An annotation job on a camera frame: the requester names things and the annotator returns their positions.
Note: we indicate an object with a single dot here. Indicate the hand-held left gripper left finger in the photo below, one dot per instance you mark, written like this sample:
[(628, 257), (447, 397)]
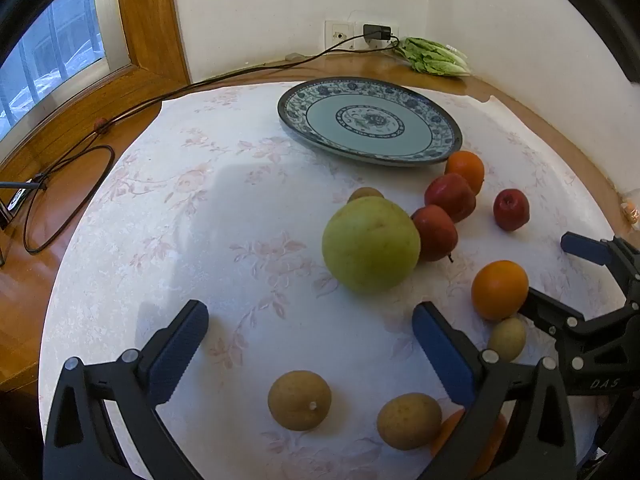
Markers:
[(175, 360)]

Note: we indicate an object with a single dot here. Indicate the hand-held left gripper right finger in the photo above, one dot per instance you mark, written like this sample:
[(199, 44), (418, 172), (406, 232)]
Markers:
[(442, 355)]

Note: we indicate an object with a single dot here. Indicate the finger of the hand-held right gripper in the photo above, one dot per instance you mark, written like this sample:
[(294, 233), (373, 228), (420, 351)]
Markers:
[(585, 250), (550, 317)]

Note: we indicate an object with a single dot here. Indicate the brown kiwi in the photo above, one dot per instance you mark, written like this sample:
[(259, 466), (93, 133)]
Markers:
[(408, 420), (365, 193), (507, 338), (299, 400)]

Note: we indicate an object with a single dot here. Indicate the orange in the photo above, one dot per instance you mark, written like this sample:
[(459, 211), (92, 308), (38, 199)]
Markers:
[(500, 289), (467, 167), (447, 440)]

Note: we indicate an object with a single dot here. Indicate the red apple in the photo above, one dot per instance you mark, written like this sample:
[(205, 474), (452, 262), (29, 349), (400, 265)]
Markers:
[(511, 209), (450, 196), (437, 235)]

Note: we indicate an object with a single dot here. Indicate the large green pomelo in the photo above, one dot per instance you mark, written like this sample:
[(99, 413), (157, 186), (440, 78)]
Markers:
[(370, 245)]

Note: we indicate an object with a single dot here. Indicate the blue patterned ceramic plate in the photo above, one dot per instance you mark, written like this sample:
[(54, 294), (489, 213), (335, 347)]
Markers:
[(370, 120)]

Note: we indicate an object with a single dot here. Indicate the orange plastic packet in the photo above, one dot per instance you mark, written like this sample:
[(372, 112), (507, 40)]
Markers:
[(631, 211)]

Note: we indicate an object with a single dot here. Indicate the white floral tablecloth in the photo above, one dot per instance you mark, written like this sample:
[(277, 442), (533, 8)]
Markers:
[(200, 260)]

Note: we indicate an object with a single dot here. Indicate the black electronic device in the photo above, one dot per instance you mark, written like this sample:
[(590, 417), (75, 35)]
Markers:
[(14, 200)]

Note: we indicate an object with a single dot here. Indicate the green lettuce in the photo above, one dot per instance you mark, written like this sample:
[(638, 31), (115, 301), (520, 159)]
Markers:
[(430, 57)]

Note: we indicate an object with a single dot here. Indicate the black charger plug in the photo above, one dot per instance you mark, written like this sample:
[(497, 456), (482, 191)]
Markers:
[(377, 32)]

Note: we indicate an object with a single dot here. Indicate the white wall socket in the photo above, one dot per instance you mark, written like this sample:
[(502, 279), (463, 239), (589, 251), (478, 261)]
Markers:
[(336, 35)]

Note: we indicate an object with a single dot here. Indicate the wooden window frame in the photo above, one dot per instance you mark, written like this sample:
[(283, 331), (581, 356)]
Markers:
[(150, 20)]

